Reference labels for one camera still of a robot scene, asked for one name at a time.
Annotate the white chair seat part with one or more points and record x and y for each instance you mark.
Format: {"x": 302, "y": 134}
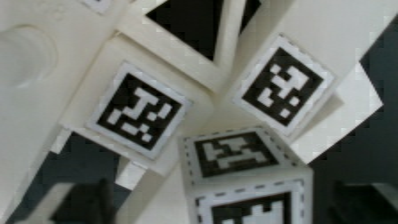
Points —
{"x": 140, "y": 106}

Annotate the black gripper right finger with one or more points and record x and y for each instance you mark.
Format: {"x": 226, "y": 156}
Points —
{"x": 364, "y": 203}

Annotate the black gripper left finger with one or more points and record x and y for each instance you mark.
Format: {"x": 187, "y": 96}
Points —
{"x": 76, "y": 204}

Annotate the white chair leg block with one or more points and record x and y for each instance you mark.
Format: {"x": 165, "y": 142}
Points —
{"x": 245, "y": 178}

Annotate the white chair back frame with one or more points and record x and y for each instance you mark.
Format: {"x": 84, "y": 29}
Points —
{"x": 197, "y": 34}

